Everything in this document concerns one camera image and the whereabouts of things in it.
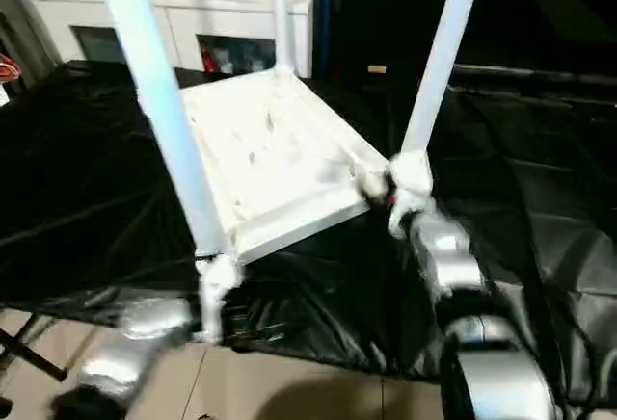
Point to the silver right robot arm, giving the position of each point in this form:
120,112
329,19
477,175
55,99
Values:
482,343

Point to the white glass-door cabinet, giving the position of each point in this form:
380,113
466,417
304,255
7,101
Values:
241,15

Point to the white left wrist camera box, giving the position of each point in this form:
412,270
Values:
218,290

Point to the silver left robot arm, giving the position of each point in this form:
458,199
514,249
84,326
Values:
135,338

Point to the small tan tag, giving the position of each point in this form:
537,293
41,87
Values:
376,69

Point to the black metal stand leg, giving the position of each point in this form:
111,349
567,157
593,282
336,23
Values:
29,348

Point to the white plastic table leg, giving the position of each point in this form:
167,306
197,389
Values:
281,15
439,64
159,92

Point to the black flat bar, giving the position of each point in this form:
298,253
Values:
540,75

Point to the black plastic table mat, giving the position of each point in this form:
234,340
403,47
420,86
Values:
87,179

